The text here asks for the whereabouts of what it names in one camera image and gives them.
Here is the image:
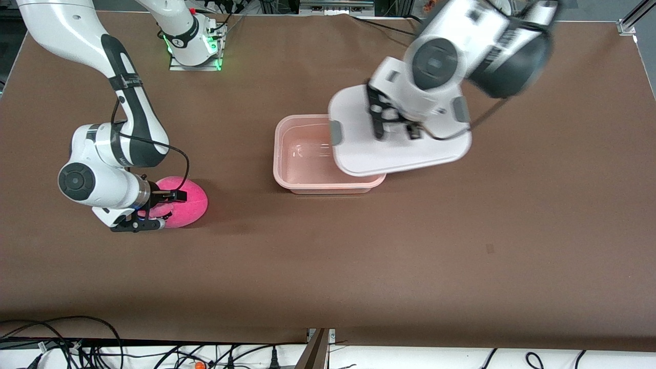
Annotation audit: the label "brown table cover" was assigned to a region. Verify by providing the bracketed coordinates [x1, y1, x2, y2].
[0, 10, 656, 352]

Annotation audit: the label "pink plush toy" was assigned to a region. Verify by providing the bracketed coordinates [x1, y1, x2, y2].
[138, 176, 209, 229]

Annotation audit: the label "white box lid grey clips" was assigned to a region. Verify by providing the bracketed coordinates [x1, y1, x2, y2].
[328, 85, 473, 178]

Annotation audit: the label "pink translucent plastic box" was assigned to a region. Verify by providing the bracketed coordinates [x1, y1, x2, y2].
[273, 115, 387, 194]

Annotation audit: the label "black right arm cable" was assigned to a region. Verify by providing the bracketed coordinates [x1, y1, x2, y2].
[112, 97, 190, 195]

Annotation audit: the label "aluminium corner bracket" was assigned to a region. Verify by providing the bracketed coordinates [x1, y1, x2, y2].
[618, 0, 656, 36]

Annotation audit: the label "black cable on table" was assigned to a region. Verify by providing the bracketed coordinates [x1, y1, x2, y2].
[350, 15, 426, 36]

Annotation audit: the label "black looped cable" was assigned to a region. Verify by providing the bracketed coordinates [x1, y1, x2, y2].
[0, 316, 124, 369]

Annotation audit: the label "aluminium profile beam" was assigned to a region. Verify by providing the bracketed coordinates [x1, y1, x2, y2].
[295, 328, 336, 369]

